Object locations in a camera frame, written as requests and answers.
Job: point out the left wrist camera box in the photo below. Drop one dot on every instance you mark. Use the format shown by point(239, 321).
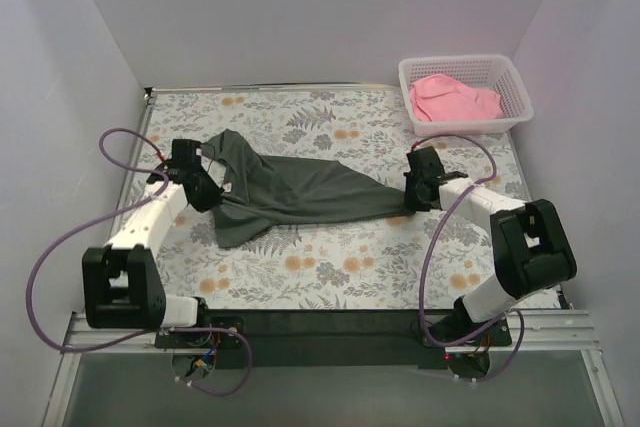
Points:
point(185, 155)

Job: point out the pink t shirt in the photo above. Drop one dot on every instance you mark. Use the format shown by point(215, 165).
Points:
point(440, 98)

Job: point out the white plastic laundry basket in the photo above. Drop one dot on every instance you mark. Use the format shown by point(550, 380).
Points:
point(491, 71)

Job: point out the aluminium frame rail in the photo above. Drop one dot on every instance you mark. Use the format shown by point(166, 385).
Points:
point(544, 330)

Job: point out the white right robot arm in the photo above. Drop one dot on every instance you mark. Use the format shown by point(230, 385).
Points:
point(530, 248)

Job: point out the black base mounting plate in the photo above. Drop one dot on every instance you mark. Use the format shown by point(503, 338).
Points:
point(318, 338)

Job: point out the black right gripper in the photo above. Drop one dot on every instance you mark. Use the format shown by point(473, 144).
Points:
point(415, 195)

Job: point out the dark grey t shirt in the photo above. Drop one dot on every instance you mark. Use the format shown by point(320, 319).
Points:
point(268, 191)

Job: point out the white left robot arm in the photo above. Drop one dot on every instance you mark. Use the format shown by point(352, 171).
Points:
point(121, 281)

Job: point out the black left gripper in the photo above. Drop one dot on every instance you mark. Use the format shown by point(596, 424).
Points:
point(208, 195)

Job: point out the floral patterned table mat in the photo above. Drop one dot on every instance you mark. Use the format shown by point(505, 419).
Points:
point(393, 263)

